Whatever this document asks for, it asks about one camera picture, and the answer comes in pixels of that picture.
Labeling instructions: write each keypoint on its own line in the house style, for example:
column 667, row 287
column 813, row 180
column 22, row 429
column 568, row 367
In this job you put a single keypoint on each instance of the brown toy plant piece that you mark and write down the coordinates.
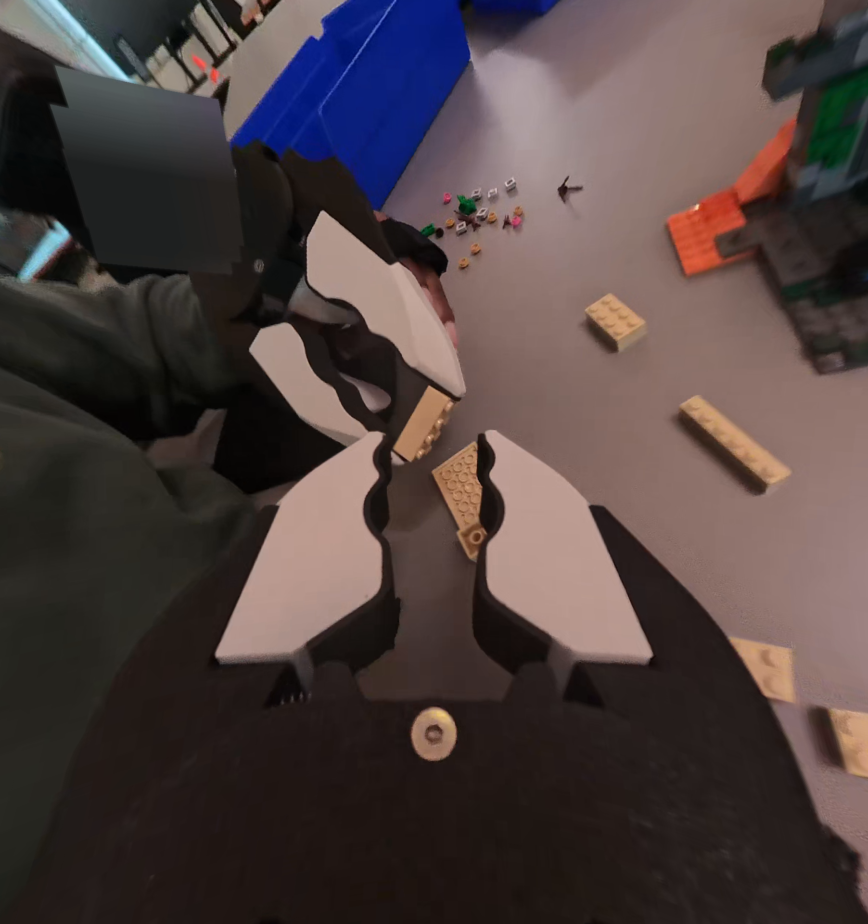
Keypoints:
column 570, row 189

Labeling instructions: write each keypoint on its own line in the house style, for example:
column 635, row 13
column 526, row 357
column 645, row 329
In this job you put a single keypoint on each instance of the black quilted seat cushion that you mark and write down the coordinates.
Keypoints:
column 275, row 455

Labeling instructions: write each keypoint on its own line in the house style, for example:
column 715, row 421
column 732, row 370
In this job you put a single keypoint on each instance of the person's dark green hoodie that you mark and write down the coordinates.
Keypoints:
column 59, row 613

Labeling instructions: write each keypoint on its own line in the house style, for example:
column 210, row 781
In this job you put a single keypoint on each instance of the small tan two-stud plate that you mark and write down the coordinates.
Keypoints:
column 471, row 543

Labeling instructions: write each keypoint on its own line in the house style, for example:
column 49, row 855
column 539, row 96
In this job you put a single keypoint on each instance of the tan two-by-two brick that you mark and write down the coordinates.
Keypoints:
column 764, row 670
column 860, row 743

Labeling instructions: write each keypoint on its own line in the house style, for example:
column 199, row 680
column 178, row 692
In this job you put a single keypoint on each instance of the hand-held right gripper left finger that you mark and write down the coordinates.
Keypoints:
column 311, row 563

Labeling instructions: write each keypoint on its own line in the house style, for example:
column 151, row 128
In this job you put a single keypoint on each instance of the grey desk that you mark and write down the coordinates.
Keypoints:
column 549, row 361

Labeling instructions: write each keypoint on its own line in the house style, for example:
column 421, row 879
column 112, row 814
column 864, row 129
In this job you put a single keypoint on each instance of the long narrow tan brick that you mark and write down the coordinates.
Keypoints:
column 733, row 444

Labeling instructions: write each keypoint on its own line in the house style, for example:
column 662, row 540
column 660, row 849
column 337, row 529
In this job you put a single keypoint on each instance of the grey green brick-built model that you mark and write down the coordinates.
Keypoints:
column 824, row 252

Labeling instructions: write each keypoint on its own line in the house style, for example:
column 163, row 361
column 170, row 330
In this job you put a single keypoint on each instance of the pile of tiny brick pieces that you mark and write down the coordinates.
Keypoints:
column 474, row 224

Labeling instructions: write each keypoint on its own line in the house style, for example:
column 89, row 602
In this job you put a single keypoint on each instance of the person's left forearm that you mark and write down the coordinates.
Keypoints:
column 116, row 339

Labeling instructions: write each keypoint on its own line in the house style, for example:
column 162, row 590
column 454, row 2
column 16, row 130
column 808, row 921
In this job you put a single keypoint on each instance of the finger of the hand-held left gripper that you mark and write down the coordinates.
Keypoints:
column 391, row 303
column 297, row 382

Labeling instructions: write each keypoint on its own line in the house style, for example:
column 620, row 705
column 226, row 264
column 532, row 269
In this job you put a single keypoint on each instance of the large tan brick plate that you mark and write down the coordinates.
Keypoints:
column 459, row 483

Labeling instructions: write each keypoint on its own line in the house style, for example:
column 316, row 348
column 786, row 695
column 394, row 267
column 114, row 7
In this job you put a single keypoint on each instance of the tan two-by-four brick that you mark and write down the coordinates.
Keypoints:
column 421, row 426
column 614, row 321

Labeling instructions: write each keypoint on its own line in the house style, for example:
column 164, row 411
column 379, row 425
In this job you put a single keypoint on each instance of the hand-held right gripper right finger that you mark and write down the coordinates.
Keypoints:
column 557, row 563

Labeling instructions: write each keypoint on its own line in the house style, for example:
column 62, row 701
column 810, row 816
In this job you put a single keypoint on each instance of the person's left hand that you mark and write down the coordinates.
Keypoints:
column 442, row 299

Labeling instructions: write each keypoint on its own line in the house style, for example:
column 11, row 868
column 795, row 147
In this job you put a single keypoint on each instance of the blue plastic bin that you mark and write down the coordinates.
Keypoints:
column 376, row 94

